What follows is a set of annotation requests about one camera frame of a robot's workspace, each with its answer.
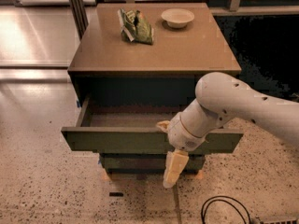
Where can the brown drawer cabinet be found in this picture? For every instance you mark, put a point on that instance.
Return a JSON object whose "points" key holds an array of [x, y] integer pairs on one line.
{"points": [[129, 77]]}

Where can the green top drawer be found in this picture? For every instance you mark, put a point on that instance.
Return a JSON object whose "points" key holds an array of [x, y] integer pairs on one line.
{"points": [[117, 133]]}

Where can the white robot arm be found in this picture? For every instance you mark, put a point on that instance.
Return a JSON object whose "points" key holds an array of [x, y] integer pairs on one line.
{"points": [[218, 99]]}

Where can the green crumpled chip bag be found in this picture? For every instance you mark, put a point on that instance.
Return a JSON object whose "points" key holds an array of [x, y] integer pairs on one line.
{"points": [[135, 27]]}

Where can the white ceramic bowl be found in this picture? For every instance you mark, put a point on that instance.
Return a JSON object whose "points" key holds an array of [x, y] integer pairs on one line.
{"points": [[177, 17]]}

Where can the green bottom drawer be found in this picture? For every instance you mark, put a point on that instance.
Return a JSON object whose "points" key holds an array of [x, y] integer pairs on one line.
{"points": [[133, 163]]}

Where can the green drawer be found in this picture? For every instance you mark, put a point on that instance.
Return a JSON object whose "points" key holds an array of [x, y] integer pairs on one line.
{"points": [[117, 133], [133, 163]]}

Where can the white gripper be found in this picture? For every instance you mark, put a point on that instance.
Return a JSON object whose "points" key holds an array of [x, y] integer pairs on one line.
{"points": [[181, 134]]}

